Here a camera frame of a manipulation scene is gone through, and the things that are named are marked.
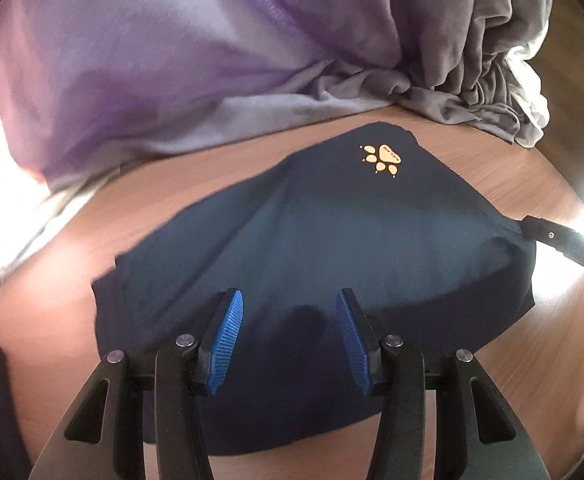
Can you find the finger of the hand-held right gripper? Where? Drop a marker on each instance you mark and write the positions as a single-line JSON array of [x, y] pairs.
[[547, 232]]

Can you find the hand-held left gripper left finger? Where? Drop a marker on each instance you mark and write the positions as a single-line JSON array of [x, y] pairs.
[[224, 340]]

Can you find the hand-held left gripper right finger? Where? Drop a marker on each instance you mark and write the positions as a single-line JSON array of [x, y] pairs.
[[354, 340]]

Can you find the navy pants with paw print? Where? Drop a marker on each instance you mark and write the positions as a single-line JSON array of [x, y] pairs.
[[297, 230]]

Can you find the purple grey curtain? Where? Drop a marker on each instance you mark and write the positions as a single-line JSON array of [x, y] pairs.
[[171, 60]]

